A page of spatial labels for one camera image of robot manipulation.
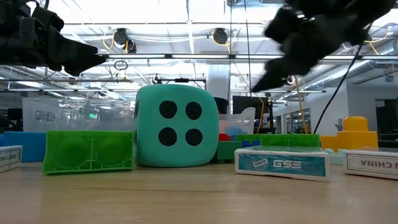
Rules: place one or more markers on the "black gantry frame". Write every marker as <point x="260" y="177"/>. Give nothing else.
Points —
<point x="182" y="80"/>

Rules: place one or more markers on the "yellow toy block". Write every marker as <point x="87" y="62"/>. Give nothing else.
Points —
<point x="351" y="140"/>

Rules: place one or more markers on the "clear plastic bin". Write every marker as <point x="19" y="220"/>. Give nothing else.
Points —
<point x="77" y="118"/>
<point x="239" y="118"/>

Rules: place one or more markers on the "teal foam die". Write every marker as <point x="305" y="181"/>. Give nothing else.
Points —
<point x="146" y="149"/>

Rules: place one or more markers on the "white building column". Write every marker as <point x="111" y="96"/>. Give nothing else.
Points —
<point x="217" y="81"/>

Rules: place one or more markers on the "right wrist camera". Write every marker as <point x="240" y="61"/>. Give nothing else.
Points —
<point x="283" y="25"/>

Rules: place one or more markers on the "pale teal toy block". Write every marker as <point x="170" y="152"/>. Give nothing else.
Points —
<point x="334" y="157"/>

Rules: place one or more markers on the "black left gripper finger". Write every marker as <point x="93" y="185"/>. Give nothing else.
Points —
<point x="84" y="63"/>
<point x="71" y="46"/>

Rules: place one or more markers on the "teal playing card deck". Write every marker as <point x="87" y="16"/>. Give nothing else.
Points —
<point x="280" y="165"/>

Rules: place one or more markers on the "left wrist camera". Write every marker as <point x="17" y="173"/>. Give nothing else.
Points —
<point x="46" y="18"/>

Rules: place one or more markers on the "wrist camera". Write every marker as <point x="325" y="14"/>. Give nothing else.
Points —
<point x="283" y="25"/>
<point x="46" y="18"/>

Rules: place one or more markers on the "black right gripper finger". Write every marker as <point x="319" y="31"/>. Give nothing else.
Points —
<point x="289" y="66"/>
<point x="273" y="81"/>

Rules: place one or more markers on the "black monitor screen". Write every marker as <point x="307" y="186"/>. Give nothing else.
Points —
<point x="248" y="102"/>

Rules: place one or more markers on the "blue rounded toy block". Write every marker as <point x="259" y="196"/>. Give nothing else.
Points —
<point x="25" y="146"/>

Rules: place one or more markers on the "small dark green toy block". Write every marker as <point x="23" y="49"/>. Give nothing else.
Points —
<point x="227" y="152"/>

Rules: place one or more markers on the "red toy block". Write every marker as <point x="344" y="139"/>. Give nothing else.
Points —
<point x="224" y="137"/>

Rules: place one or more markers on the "silver ceiling duct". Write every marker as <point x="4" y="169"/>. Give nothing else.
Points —
<point x="357" y="73"/>

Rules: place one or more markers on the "long dark blue toy block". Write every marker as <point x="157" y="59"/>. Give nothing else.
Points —
<point x="250" y="143"/>

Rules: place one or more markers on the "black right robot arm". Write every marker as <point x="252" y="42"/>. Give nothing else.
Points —
<point x="342" y="6"/>

